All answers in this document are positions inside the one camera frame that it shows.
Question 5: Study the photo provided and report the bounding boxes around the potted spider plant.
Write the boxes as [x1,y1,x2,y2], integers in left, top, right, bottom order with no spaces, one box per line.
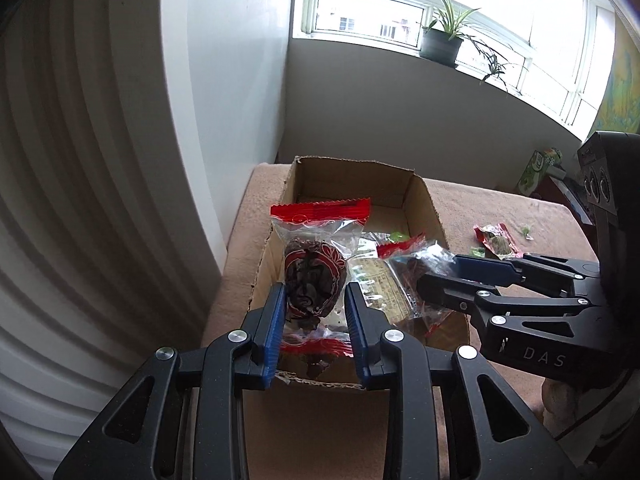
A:
[418,0,518,97]

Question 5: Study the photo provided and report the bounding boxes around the green printed bag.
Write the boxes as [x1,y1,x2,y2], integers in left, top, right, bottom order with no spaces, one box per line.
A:
[515,147,563,196]

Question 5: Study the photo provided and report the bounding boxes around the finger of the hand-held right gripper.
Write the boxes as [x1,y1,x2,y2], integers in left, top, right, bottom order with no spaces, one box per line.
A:
[452,254,600,286]
[416,272,601,317]

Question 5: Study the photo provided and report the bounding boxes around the red clear jujube packet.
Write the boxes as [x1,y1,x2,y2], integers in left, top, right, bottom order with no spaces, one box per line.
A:
[270,198,372,378]

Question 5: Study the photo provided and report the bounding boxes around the person's right hand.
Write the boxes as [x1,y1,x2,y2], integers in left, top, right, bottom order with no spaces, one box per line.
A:
[541,377,581,431]

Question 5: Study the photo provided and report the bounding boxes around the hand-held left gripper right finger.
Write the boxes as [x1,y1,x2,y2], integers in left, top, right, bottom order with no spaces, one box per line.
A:
[344,281,576,480]

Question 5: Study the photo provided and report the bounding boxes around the red clear dark snack packet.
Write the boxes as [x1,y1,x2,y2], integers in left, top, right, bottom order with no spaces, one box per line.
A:
[376,232,457,343]

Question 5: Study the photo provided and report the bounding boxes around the white framed window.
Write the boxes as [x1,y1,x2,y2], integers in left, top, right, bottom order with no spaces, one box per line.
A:
[292,0,618,128]

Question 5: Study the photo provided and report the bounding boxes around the white cabinet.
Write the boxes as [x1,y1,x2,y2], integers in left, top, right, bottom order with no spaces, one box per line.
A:
[160,0,293,281]

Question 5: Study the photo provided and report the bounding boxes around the white ribbed panel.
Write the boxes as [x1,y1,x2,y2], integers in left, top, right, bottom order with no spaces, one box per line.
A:
[0,0,226,476]

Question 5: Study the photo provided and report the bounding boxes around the wall map poster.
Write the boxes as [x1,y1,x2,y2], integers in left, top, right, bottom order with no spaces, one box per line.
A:
[590,15,640,136]

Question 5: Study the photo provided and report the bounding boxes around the large clear bread packet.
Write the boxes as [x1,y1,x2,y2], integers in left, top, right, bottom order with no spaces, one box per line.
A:
[347,230,418,323]

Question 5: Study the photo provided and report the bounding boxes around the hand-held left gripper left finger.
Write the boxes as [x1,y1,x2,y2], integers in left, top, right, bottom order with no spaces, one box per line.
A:
[52,282,287,480]

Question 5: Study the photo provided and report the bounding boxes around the cardboard box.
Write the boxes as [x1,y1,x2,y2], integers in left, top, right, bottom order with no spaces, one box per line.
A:
[248,156,471,391]

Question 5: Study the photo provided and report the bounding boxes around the dark wooden cabinet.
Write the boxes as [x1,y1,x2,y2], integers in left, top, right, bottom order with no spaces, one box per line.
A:
[547,172,596,226]

